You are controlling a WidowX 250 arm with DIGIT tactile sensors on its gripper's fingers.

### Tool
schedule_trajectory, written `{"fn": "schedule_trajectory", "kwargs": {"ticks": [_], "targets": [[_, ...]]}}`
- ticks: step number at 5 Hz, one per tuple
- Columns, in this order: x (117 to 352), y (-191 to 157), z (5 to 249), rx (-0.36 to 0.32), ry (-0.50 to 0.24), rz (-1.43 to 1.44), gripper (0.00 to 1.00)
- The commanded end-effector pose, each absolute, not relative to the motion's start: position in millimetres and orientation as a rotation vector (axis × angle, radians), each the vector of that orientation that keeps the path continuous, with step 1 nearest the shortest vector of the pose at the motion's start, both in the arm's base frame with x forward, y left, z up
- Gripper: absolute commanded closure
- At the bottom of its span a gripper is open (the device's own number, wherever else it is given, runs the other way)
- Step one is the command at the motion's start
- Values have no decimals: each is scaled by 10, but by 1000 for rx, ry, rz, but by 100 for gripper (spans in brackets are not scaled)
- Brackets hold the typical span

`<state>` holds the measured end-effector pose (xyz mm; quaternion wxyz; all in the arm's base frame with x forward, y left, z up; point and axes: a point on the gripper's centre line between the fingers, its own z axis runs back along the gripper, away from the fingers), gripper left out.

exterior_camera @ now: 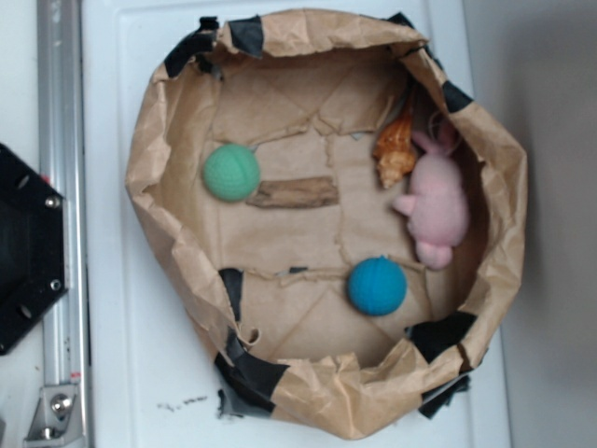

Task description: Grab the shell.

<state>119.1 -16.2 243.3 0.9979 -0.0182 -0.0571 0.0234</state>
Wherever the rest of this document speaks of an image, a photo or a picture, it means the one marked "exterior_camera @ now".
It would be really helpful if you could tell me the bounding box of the orange spiral sea shell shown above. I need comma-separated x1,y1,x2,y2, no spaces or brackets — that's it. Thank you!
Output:
373,88,417,189

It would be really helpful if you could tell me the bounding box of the brown wood piece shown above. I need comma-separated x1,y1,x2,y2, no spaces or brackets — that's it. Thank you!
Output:
245,176,340,209

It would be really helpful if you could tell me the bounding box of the brown paper bag basket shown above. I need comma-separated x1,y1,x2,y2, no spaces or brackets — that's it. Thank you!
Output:
126,8,527,440

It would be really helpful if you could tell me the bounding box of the green dimpled ball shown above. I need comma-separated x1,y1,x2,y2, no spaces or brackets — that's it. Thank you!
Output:
201,144,261,203

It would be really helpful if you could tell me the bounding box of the blue rubber ball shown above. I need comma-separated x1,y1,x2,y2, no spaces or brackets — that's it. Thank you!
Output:
347,257,408,316

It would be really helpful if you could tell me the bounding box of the pink plush bunny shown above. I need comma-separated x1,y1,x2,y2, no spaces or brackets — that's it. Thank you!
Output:
393,120,469,271

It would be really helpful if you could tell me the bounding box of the aluminium extrusion rail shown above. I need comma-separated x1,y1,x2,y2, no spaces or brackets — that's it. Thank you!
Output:
36,1,90,385

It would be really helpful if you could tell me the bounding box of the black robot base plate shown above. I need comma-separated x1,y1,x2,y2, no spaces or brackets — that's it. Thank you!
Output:
1,145,67,356

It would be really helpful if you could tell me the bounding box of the metal corner bracket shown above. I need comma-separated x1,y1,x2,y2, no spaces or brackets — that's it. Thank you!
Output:
22,385,88,448

